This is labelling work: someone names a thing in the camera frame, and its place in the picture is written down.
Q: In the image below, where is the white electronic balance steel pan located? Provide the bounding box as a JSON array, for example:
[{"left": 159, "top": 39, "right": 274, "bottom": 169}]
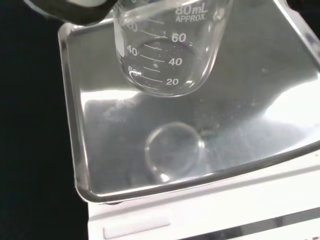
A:
[{"left": 57, "top": 0, "right": 320, "bottom": 240}]

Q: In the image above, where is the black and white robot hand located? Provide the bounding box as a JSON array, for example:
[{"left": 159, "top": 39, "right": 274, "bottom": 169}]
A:
[{"left": 23, "top": 0, "right": 116, "bottom": 26}]

